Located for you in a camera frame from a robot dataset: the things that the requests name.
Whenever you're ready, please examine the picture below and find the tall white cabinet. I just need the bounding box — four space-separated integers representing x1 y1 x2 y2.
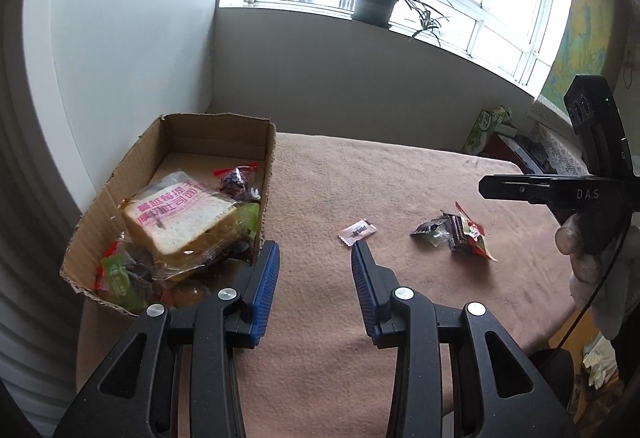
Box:
22 0 223 219

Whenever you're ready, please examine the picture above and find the cardboard box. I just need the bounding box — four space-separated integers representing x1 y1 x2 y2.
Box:
60 113 277 319

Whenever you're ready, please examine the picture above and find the red edged dried plum packet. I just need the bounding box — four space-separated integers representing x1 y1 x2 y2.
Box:
214 163 261 199

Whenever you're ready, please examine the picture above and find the white lace cloth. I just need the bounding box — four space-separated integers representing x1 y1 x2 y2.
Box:
530 115 586 176

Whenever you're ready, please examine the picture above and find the dark wooden cabinet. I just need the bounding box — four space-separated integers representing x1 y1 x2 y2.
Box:
492 133 556 175

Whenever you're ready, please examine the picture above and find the red clear snack packet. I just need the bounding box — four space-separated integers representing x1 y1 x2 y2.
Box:
447 202 498 263

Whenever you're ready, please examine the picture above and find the wall map poster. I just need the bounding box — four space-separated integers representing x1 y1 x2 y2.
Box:
537 0 618 119

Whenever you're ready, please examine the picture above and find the white work glove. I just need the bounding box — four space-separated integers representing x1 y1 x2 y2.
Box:
582 335 621 391

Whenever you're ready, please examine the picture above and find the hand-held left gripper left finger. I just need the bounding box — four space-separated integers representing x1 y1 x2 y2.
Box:
52 240 281 438

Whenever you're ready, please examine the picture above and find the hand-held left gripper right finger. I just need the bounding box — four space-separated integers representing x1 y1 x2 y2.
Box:
350 240 581 438

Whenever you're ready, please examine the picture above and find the green candy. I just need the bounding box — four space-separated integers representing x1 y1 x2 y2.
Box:
97 254 146 311

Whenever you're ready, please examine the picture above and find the person's right hand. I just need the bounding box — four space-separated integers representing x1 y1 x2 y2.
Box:
555 223 640 339

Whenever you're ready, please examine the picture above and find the dark clear snack packet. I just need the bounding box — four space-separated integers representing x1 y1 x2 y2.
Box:
410 215 451 246

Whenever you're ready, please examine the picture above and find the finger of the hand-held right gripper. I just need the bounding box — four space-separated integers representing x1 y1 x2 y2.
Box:
520 189 556 207
478 174 553 199

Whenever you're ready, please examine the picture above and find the packaged sliced bread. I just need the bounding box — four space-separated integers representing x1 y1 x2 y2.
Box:
121 170 246 281

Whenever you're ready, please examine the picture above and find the small pink white packet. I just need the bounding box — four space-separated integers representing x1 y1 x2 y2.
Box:
338 219 376 246

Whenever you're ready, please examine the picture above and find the black cable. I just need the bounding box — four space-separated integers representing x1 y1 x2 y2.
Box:
550 228 632 359

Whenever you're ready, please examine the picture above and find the green patterned bag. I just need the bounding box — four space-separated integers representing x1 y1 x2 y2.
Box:
462 105 513 156

